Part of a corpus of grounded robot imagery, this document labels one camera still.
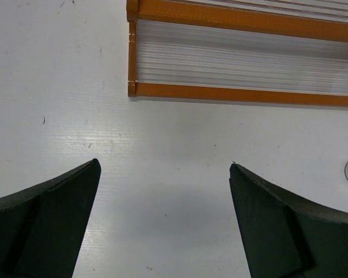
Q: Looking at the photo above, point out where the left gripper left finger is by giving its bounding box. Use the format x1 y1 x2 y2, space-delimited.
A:
0 159 101 277

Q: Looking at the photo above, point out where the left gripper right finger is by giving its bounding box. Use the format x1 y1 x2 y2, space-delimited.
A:
229 163 348 277

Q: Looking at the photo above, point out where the orange three-tier wooden shelf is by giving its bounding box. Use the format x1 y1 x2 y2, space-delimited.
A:
126 1 348 108

